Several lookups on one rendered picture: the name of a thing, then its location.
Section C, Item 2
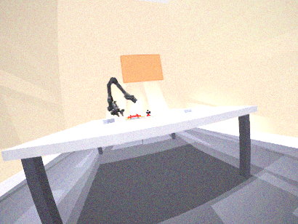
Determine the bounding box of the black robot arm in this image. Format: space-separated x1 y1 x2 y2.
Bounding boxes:
106 77 138 112

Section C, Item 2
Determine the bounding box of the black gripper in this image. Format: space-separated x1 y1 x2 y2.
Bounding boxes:
110 105 125 118

